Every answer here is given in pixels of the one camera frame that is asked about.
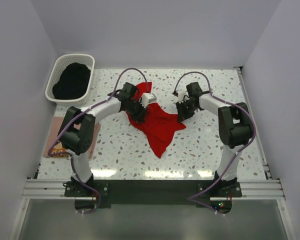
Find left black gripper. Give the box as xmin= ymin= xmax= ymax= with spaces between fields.
xmin=124 ymin=99 xmax=149 ymax=124

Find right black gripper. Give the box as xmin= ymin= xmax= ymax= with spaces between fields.
xmin=176 ymin=99 xmax=199 ymax=123

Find red t shirt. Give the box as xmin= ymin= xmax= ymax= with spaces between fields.
xmin=126 ymin=81 xmax=187 ymax=159

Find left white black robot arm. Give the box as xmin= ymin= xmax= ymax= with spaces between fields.
xmin=57 ymin=83 xmax=157 ymax=196

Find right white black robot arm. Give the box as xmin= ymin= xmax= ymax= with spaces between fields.
xmin=173 ymin=82 xmax=255 ymax=197

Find black garment in basket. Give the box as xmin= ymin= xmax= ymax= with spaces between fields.
xmin=52 ymin=62 xmax=91 ymax=100

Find white plastic laundry basket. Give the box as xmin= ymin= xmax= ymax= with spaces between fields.
xmin=45 ymin=53 xmax=95 ymax=106

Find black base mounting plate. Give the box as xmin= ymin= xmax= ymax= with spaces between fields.
xmin=63 ymin=178 xmax=243 ymax=213

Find folded pink t shirt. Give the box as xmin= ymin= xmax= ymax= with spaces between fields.
xmin=42 ymin=116 xmax=101 ymax=160

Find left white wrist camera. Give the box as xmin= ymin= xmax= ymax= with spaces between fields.
xmin=141 ymin=92 xmax=157 ymax=108

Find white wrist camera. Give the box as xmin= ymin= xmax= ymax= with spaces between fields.
xmin=141 ymin=92 xmax=157 ymax=108
xmin=172 ymin=91 xmax=189 ymax=103

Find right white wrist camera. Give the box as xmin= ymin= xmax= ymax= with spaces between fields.
xmin=172 ymin=91 xmax=189 ymax=103

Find aluminium right side rail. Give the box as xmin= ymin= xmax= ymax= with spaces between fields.
xmin=234 ymin=66 xmax=273 ymax=180

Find aluminium rail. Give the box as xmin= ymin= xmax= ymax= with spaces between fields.
xmin=234 ymin=66 xmax=273 ymax=180
xmin=21 ymin=179 xmax=286 ymax=200

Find aluminium front rail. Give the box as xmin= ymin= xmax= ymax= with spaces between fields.
xmin=21 ymin=179 xmax=286 ymax=200

